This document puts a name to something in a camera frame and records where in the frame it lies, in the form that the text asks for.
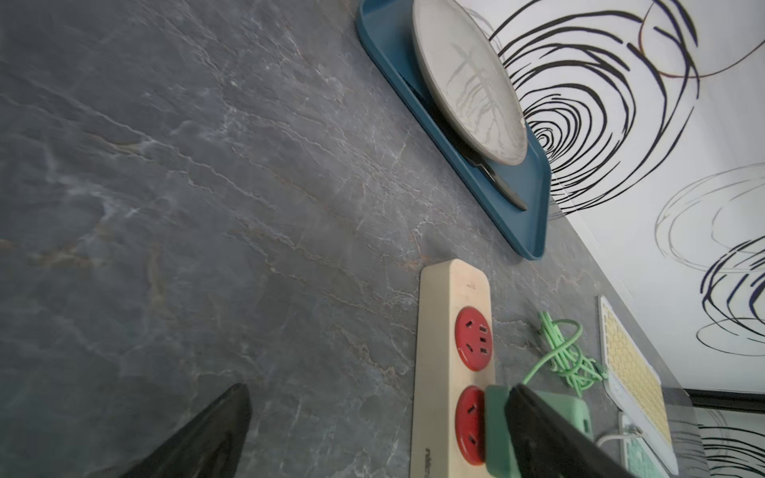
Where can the beige power strip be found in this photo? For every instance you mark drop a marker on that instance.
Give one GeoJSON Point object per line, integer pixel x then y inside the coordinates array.
{"type": "Point", "coordinates": [454, 366]}

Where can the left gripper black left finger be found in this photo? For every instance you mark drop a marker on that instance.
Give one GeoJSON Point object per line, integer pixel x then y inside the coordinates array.
{"type": "Point", "coordinates": [210, 445]}

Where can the green wireless keyboard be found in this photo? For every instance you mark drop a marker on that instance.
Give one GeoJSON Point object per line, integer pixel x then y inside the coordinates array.
{"type": "Point", "coordinates": [637, 457]}

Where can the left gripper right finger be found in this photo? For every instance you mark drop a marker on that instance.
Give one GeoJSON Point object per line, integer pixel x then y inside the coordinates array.
{"type": "Point", "coordinates": [546, 445]}

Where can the yellow wireless keyboard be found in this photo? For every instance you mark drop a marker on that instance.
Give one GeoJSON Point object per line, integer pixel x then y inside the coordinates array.
{"type": "Point", "coordinates": [635, 386]}

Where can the black knife on tray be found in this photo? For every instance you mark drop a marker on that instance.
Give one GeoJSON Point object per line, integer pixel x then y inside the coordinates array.
{"type": "Point", "coordinates": [477, 161]}

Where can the grey round plate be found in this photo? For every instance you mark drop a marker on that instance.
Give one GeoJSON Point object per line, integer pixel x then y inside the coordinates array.
{"type": "Point", "coordinates": [468, 82]}

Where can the teal tray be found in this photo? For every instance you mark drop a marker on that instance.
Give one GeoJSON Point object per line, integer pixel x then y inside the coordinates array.
{"type": "Point", "coordinates": [385, 31]}

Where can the teal usb charger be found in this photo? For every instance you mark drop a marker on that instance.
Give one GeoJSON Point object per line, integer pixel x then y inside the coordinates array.
{"type": "Point", "coordinates": [500, 457]}

